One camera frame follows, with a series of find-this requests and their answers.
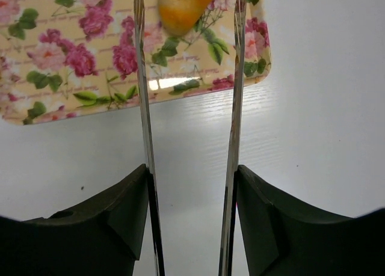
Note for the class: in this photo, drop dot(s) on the metal serving tongs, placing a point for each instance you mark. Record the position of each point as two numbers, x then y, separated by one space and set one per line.
229 210

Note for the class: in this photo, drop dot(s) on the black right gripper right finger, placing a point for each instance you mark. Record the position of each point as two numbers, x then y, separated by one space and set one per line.
284 235

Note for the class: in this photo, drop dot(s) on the striped orange bread roll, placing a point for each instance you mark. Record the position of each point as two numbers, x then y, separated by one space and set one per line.
178 17

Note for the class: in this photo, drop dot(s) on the floral rectangular tray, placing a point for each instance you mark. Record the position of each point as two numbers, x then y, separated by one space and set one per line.
67 58

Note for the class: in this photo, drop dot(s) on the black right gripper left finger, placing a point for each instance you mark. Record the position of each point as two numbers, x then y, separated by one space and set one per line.
102 235

